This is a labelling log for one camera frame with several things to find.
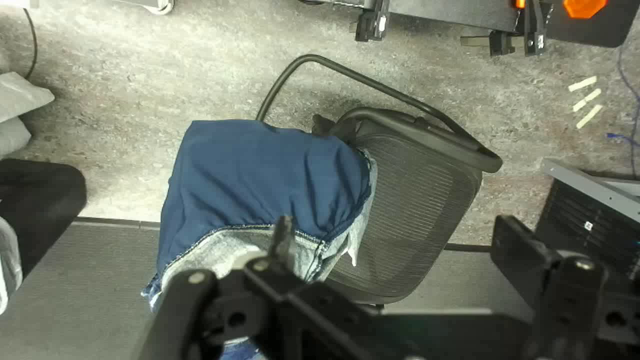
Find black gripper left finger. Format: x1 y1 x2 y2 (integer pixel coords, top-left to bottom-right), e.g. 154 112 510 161
134 214 417 360

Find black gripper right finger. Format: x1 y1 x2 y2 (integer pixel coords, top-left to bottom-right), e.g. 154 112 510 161
491 214 610 360

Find blue denim jeans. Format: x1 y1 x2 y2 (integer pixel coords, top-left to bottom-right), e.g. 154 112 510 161
140 119 380 309

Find grey mesh office chair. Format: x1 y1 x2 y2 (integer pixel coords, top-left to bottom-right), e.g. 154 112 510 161
255 54 506 309

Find grey black computer case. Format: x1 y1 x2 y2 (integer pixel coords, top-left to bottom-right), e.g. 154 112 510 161
536 159 640 287

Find grey floor mat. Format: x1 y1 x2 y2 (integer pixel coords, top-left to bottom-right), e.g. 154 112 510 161
0 219 536 360

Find black trash bin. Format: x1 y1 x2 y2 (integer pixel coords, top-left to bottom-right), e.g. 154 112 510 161
0 159 88 276

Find white tape strip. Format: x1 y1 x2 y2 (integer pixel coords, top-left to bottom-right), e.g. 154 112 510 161
570 89 605 115
567 74 601 94
574 104 605 131

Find white plastic bag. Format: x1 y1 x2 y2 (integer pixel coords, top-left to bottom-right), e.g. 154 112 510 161
0 70 56 161

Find orange octagon sign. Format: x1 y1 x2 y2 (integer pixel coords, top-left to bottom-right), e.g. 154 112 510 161
563 0 610 20

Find blue cable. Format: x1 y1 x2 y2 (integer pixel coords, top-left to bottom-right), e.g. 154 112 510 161
605 47 640 177

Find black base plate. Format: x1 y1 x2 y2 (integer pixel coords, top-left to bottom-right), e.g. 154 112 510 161
544 0 640 50

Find thin black floor cable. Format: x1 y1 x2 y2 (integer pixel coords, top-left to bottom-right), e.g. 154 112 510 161
21 6 40 82

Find dark metal cart frame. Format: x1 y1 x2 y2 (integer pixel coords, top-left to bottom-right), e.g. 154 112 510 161
298 0 525 34

